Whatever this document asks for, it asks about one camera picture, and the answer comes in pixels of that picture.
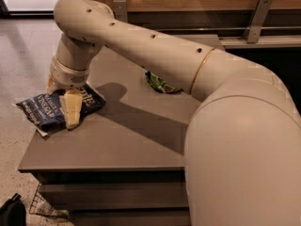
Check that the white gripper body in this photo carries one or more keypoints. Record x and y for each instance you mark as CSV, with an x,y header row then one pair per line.
x,y
66,76

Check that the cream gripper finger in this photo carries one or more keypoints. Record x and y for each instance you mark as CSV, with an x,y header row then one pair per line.
x,y
71,103
52,85

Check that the blue chip bag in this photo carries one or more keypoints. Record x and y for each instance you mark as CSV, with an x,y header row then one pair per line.
x,y
45,111

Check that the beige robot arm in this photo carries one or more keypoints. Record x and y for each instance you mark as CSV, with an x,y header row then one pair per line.
x,y
242,150

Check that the green snack bag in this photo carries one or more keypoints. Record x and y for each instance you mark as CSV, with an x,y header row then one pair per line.
x,y
159,84

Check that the black bag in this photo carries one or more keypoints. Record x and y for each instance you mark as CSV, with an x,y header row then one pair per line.
x,y
12,212

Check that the grey drawer cabinet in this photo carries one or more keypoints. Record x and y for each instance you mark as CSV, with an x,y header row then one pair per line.
x,y
123,165

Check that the left metal bracket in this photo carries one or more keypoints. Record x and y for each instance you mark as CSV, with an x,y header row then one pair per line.
x,y
120,10

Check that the metal bracket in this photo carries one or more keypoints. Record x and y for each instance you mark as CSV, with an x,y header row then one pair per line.
x,y
120,10
253,31

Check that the dark window frame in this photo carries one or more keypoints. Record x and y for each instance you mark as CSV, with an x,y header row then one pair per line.
x,y
31,0

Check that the wire basket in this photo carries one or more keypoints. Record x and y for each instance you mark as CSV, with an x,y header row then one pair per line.
x,y
40,207

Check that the right metal bracket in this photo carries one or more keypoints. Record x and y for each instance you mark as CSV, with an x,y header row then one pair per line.
x,y
253,31

